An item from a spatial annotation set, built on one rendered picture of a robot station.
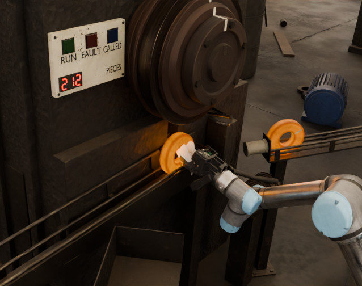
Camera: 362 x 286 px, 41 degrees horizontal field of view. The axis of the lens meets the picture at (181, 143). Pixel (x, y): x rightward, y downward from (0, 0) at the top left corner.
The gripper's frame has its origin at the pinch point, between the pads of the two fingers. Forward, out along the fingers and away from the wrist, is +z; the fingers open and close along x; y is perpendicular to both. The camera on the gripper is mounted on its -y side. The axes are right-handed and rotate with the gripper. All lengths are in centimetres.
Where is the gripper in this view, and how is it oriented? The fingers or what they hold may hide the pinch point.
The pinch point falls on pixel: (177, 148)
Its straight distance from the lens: 175.1
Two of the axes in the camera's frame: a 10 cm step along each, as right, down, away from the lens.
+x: -6.6, 3.3, -6.8
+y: 2.5, -7.5, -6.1
